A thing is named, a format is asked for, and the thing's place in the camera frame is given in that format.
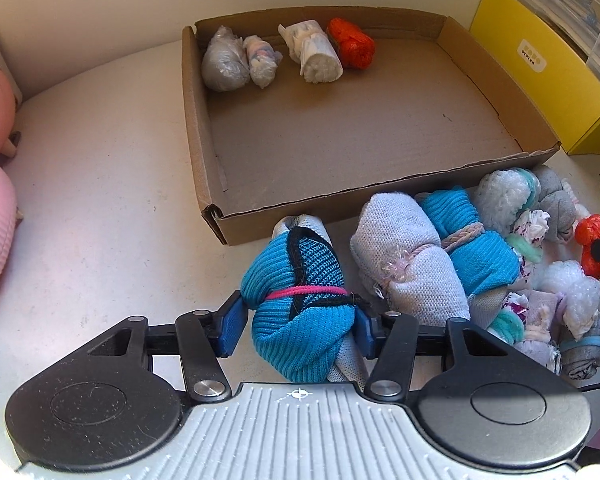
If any white bubble bundle teal band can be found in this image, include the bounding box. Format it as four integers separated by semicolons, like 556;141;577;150
475;167;542;236

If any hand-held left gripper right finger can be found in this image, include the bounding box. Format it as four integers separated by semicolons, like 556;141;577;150
352;305;521;404

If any purple patterned bundle teal band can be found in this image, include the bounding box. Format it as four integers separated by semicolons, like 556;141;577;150
490;237;543;343

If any yellow cardboard box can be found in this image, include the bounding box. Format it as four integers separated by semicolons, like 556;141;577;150
469;0;600;156

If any light grey knit bundle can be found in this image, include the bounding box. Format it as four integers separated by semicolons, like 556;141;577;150
350;191;471;328

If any clear plastic bin with papers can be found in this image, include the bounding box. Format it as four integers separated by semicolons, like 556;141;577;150
510;0;600;106

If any white rolled cloth bundle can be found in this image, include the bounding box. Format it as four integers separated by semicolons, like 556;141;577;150
278;19;343;84

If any grey plastic wrapped bundle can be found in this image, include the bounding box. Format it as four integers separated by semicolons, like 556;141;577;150
201;25;252;92

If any small white pink blue bundle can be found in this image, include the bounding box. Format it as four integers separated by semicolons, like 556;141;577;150
242;35;284;90

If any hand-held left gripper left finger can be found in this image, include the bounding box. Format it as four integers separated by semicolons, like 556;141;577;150
87;292;249;404

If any blue knit bundle black trim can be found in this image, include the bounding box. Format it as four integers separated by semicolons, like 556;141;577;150
240;214;370;386

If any grey bundle blue band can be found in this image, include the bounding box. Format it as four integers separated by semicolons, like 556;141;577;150
560;314;600;381

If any orange mesh bundle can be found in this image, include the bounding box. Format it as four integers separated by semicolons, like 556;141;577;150
327;17;376;70
574;214;600;279

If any blue knit bundle braided band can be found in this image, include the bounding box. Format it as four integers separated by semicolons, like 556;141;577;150
414;186;526;331

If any shallow cardboard box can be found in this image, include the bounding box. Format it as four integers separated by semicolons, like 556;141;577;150
181;7;562;247

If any small purple patterned cloth wad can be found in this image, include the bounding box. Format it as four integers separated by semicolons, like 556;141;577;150
511;208;552;248

